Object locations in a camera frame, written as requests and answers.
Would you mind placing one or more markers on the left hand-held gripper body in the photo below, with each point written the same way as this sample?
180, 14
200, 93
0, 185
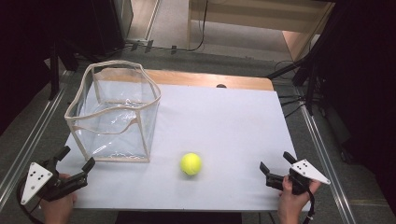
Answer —
35, 182

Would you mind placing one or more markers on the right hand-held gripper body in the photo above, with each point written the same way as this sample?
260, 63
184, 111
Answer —
306, 171

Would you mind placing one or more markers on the person's left hand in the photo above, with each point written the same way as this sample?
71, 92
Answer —
59, 205

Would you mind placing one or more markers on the person's right hand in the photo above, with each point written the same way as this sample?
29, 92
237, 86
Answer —
291, 203

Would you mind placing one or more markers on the clear plastic storage bag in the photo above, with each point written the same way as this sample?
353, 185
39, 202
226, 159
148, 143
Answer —
113, 124

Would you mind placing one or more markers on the white table sheet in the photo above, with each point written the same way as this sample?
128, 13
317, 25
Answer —
224, 130

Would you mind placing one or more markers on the yellow tennis ball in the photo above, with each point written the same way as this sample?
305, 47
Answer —
190, 164

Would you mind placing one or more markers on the black metal stand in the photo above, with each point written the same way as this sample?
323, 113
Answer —
309, 81
54, 73

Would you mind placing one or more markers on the small dark table knob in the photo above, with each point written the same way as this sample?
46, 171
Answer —
221, 86

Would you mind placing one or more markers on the light wooden furniture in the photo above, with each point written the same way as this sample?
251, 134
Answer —
258, 18

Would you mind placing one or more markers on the aluminium floor rail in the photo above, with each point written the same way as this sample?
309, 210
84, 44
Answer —
29, 149
327, 165

